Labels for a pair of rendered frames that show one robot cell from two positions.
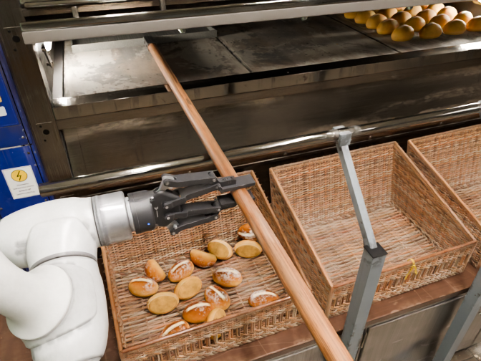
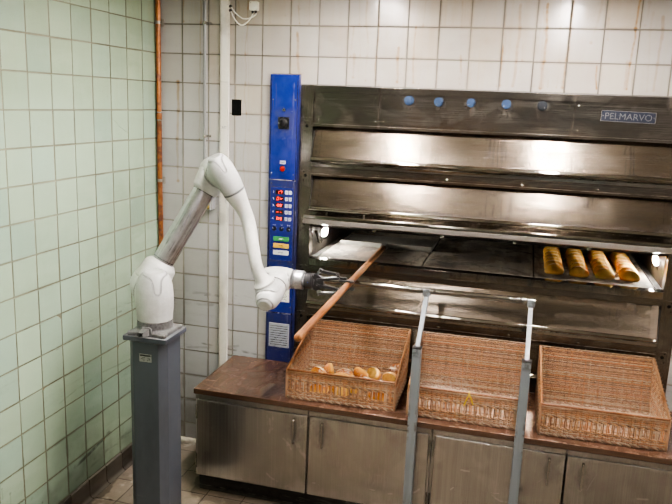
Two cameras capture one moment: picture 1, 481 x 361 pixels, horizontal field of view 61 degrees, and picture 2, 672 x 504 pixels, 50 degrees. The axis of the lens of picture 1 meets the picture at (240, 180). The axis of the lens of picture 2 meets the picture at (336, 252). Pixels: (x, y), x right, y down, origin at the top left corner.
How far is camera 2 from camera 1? 2.72 m
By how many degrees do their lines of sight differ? 39
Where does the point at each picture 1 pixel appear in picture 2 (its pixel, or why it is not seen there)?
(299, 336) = (383, 414)
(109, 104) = (335, 263)
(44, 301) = (265, 278)
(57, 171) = (301, 293)
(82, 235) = (285, 276)
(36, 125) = (299, 265)
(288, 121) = (439, 302)
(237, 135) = (404, 301)
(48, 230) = (276, 271)
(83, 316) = (272, 289)
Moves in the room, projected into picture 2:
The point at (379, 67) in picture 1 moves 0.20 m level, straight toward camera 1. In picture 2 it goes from (508, 281) to (481, 285)
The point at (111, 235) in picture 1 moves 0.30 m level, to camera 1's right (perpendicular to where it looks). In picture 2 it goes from (294, 281) to (348, 293)
